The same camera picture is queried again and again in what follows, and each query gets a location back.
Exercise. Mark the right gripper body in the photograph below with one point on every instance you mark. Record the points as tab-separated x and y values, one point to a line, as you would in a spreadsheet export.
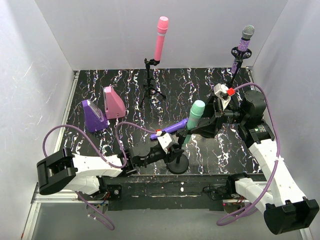
216	121

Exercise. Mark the tripod stand with shock mount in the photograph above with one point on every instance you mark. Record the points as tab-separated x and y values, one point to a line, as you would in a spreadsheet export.
240	53

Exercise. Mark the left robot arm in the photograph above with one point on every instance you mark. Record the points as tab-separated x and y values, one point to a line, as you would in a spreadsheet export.
64	170

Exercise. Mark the tripod stand with clip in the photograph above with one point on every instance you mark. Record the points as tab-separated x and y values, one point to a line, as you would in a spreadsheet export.
149	89

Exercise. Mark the purple plastic microphone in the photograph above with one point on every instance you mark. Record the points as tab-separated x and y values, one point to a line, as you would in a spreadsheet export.
170	129

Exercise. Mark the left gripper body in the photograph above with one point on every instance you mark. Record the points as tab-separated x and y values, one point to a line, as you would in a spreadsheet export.
172	151

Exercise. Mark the purple metronome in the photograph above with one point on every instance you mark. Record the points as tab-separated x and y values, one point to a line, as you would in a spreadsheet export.
95	119

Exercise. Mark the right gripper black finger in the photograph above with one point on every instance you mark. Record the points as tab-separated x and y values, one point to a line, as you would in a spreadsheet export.
213	108
207	128

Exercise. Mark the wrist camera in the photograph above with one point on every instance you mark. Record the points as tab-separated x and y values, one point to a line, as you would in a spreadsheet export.
166	141
223	93

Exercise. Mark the purple glitter microphone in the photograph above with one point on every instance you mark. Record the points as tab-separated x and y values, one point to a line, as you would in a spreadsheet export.
247	33

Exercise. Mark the pink metronome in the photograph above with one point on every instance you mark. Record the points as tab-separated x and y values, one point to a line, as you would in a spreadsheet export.
113	104

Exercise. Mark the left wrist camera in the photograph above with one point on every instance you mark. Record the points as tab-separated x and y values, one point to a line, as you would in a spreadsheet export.
166	141

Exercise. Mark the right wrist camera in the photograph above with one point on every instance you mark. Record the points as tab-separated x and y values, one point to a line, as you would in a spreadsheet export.
223	93

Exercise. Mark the round base stand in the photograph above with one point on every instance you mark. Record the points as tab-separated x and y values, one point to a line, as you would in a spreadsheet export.
178	161

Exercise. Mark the teal plastic microphone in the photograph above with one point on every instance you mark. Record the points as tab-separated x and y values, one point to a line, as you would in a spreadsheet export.
195	114

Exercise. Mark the pink plastic microphone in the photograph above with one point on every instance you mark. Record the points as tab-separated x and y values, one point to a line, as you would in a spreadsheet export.
162	27

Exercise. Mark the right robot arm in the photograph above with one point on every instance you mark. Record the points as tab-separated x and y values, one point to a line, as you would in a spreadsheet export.
284	206

